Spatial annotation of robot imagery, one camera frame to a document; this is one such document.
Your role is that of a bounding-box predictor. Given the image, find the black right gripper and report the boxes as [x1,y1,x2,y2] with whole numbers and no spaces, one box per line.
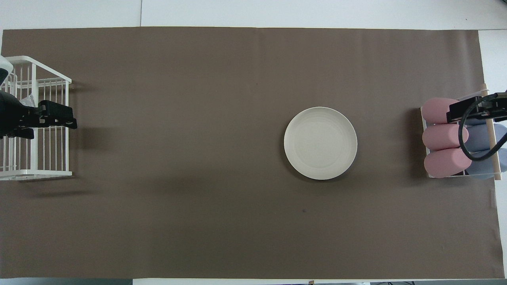
[446,92,507,124]

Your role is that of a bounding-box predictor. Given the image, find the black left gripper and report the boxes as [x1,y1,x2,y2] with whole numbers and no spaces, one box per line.
[0,91,78,140]

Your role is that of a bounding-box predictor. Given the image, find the cream round plate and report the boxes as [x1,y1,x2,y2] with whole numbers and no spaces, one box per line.
[284,107,358,181]

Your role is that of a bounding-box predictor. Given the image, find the pink plastic cup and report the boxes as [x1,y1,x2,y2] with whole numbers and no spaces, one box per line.
[422,123,469,151]
[424,148,473,179]
[421,98,462,124]

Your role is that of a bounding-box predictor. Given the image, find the cup holder with wooden bar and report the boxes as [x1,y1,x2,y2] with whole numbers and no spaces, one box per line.
[420,83,503,181]

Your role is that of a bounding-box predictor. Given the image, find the brown table mat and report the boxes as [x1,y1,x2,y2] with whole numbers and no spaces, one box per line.
[0,27,504,279]

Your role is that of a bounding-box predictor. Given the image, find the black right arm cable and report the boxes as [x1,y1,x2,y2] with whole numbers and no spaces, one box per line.
[458,93,507,162]

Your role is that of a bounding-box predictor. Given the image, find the white wire dish rack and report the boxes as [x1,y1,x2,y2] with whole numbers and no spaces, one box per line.
[0,56,72,181]

